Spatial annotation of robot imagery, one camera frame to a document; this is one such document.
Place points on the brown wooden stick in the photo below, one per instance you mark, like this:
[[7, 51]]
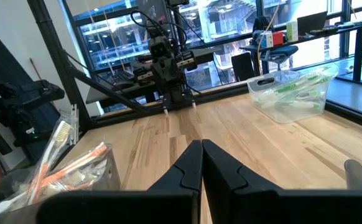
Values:
[[35, 68]]

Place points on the black standing desk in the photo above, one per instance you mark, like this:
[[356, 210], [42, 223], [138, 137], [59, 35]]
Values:
[[358, 53]]

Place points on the white blue box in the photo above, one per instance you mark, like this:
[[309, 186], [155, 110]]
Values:
[[266, 39]]

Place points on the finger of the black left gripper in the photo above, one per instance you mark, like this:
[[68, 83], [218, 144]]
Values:
[[174, 73], [160, 74]]

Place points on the dark laptop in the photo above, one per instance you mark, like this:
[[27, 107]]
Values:
[[311, 23]]

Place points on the clear plastic bin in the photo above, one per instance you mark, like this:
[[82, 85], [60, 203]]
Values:
[[293, 115], [106, 174]]

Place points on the swivel office chair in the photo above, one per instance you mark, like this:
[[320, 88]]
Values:
[[279, 53]]

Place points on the large dark grey panel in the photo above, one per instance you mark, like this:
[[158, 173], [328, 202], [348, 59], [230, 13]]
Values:
[[0, 62]]

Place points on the silver aluminium post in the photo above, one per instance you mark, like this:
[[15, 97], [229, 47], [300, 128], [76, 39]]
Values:
[[74, 124]]

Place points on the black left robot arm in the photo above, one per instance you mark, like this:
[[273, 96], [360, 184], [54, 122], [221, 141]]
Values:
[[174, 93]]

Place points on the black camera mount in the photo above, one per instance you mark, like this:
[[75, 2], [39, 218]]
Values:
[[28, 93]]

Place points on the black aluminium table frame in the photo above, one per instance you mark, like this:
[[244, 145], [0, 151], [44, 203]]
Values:
[[53, 46]]

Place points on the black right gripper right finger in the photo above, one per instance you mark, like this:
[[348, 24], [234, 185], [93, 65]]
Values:
[[293, 208]]

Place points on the small red box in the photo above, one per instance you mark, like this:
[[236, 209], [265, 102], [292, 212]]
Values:
[[278, 39]]

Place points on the black square bin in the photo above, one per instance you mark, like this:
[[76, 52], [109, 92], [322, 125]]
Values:
[[242, 67]]

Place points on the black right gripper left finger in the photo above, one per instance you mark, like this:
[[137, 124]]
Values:
[[122, 208]]

